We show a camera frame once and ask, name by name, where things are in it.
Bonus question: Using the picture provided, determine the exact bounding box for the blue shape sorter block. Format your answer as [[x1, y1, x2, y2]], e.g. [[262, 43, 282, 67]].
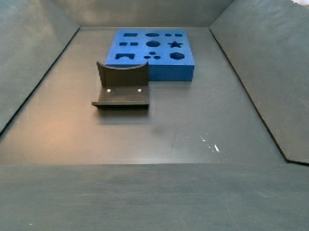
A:
[[105, 29, 195, 81]]

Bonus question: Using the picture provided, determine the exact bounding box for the black curved holder stand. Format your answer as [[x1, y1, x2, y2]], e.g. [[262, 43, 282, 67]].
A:
[[92, 62, 150, 108]]

